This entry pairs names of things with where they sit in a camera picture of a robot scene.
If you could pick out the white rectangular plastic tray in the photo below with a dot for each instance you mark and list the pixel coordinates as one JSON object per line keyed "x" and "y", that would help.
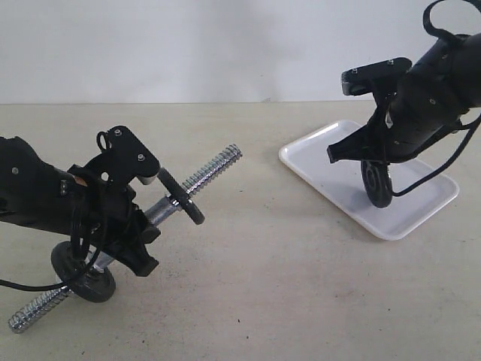
{"x": 341, "y": 183}

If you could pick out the black weight plate end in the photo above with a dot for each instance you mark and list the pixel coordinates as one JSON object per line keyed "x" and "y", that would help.
{"x": 181, "y": 196}

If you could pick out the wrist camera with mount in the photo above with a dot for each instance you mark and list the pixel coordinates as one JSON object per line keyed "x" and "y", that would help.
{"x": 379, "y": 79}
{"x": 123, "y": 157}

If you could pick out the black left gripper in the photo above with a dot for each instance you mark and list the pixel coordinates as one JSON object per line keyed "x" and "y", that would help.
{"x": 94, "y": 213}

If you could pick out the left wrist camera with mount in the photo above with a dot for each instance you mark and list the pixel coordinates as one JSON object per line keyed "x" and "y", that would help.
{"x": 123, "y": 157}

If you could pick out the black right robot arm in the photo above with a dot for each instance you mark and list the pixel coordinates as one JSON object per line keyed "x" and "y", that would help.
{"x": 418, "y": 103}

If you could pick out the chrome dumbbell bar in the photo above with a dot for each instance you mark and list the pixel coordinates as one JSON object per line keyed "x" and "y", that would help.
{"x": 98, "y": 284}

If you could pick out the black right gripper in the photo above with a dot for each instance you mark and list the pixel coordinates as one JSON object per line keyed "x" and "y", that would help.
{"x": 369, "y": 144}

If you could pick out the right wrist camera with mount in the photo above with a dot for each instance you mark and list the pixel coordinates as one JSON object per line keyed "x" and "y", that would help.
{"x": 379, "y": 79}

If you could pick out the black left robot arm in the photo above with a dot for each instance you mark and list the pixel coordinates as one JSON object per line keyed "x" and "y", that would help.
{"x": 30, "y": 188}

